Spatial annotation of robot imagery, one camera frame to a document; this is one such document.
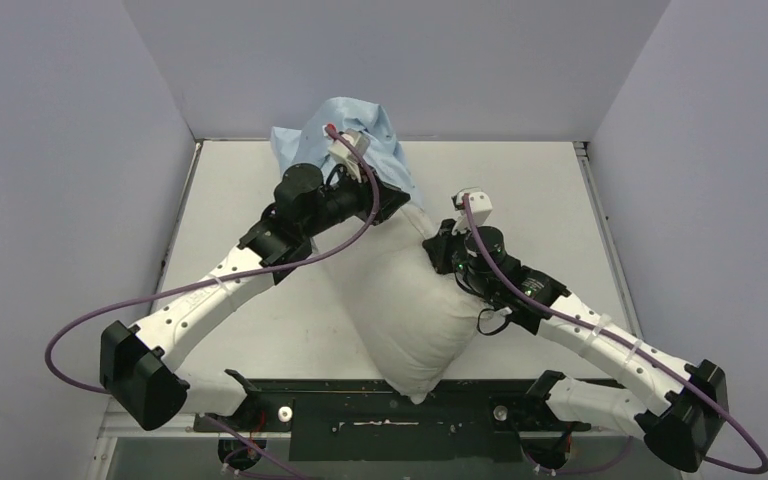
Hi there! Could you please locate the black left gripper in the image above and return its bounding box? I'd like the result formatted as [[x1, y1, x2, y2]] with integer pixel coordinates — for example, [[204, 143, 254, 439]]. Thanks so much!
[[300, 159, 408, 239]]

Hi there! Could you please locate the white pillow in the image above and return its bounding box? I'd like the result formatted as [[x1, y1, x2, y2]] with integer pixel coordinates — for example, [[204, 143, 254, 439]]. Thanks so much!
[[321, 204, 484, 404]]

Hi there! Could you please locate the light blue pillowcase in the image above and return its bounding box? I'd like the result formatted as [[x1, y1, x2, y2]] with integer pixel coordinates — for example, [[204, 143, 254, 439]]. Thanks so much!
[[269, 97, 425, 210]]

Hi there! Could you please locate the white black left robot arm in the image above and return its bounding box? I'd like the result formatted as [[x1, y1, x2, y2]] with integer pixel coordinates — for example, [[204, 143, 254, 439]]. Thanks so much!
[[100, 163, 410, 431]]

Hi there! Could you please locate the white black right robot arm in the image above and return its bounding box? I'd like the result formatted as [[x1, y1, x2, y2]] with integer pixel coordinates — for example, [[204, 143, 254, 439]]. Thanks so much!
[[422, 219, 728, 472]]

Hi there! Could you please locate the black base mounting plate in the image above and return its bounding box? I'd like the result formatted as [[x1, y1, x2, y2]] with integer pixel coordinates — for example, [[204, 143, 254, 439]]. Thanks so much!
[[221, 379, 592, 462]]

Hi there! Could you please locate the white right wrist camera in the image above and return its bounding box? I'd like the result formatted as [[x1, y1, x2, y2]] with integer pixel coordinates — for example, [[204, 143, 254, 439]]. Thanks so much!
[[452, 187, 493, 234]]

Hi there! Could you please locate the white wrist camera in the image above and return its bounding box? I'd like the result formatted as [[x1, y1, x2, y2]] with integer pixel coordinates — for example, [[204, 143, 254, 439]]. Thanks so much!
[[452, 187, 493, 234], [324, 124, 370, 183]]

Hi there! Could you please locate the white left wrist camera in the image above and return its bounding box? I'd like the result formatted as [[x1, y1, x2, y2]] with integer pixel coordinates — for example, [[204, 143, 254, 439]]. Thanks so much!
[[324, 124, 370, 183]]

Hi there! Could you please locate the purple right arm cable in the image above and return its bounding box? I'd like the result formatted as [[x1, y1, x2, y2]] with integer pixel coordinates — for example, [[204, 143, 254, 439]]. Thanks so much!
[[461, 193, 768, 477]]

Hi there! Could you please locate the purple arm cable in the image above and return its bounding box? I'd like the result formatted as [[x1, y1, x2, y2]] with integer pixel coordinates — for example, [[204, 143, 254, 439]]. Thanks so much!
[[461, 193, 768, 477], [44, 125, 383, 480]]

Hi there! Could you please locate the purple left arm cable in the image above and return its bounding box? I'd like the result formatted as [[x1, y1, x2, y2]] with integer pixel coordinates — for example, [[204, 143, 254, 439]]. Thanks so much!
[[44, 125, 383, 480]]

